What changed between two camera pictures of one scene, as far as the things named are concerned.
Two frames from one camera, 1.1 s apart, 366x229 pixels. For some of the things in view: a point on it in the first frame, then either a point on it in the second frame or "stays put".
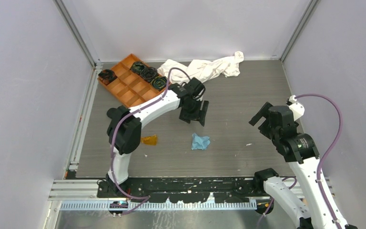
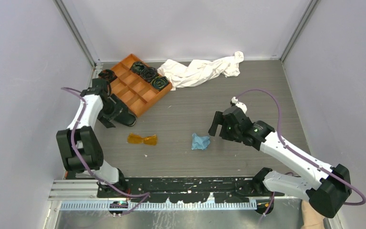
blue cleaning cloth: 199,142 stays put
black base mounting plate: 182,190 stays put
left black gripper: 199,115 to 115,101
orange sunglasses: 149,140 stays put
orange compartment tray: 128,88 stays put
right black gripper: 263,111 to 219,119
